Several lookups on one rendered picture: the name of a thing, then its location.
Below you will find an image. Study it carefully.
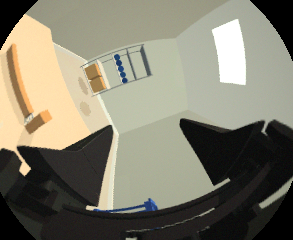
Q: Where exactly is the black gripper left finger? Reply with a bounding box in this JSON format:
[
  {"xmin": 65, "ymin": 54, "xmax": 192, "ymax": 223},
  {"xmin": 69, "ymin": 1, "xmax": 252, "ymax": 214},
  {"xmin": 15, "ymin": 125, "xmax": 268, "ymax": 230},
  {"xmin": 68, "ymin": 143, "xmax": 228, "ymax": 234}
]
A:
[{"xmin": 17, "ymin": 125, "xmax": 114, "ymax": 207}]

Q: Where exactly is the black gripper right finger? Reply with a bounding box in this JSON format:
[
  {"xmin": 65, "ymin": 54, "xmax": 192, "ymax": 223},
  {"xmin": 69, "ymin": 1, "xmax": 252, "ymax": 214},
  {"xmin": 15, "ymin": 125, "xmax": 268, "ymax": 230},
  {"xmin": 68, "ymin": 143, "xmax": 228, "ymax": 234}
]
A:
[{"xmin": 179, "ymin": 119, "xmax": 265, "ymax": 187}]

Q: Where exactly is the wooden rail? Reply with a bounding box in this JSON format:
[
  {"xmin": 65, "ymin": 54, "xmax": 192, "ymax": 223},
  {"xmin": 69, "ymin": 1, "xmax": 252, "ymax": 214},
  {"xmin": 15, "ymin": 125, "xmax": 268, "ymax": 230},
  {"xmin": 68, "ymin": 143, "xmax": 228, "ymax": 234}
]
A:
[{"xmin": 6, "ymin": 44, "xmax": 34, "ymax": 121}]

